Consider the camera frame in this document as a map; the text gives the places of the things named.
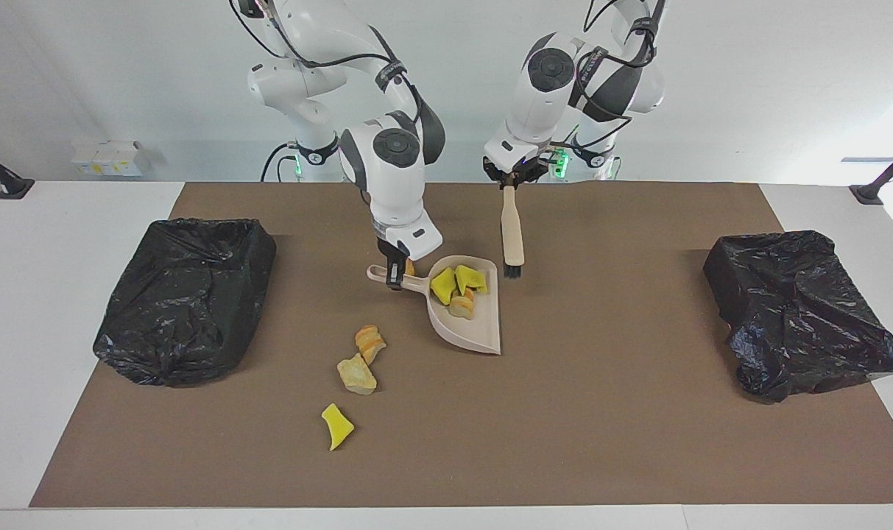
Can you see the brown table mat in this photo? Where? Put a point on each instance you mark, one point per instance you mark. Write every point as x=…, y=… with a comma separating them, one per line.
x=601, y=456

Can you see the brown oval sponge chunk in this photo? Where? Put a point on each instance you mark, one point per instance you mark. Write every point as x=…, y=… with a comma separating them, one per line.
x=409, y=269

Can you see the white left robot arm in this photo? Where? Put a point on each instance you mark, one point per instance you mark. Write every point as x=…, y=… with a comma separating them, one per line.
x=542, y=110

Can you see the black bag-lined trash bin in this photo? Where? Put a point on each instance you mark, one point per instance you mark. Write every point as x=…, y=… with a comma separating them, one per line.
x=188, y=302
x=792, y=316

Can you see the white cardboard box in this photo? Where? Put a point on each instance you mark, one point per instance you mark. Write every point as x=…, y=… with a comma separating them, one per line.
x=126, y=158
x=84, y=163

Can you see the beige plastic dustpan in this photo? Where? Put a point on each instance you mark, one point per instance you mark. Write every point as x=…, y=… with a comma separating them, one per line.
x=475, y=331

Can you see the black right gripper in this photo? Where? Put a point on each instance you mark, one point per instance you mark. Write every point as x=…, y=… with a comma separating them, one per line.
x=391, y=252

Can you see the black camera stand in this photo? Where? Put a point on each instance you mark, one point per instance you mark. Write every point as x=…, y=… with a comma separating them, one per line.
x=869, y=193
x=15, y=188

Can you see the yellow green-backed sponge piece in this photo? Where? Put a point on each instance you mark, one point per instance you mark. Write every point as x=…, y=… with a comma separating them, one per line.
x=470, y=280

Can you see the tan sponge chunk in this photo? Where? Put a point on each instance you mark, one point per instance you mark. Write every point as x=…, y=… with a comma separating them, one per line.
x=462, y=305
x=356, y=375

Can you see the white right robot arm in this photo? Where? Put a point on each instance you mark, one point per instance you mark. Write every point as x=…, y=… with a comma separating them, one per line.
x=391, y=191

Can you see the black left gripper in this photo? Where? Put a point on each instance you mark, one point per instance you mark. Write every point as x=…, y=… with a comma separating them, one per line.
x=516, y=172

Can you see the orange striped sponge chunk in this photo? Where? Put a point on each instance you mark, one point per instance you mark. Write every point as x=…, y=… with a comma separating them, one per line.
x=370, y=342

